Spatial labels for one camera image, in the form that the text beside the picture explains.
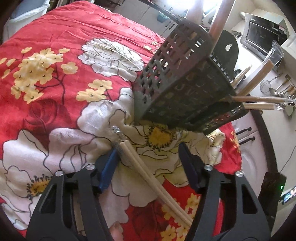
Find chopstick pair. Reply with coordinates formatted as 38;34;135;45
110;126;193;228
243;102;277;110
231;95;294;103

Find chopsticks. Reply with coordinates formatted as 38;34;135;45
237;40;284;96
209;0;235;48

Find person's left hand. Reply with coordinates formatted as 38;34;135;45
109;221;124;241

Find black device with green light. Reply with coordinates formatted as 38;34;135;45
258;172;287;231

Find black plastic utensil basket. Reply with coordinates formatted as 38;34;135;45
132;19;247;135

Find red floral tablecloth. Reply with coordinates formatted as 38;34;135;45
1;1;242;240

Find black microwave oven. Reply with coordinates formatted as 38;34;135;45
240;13;288;59

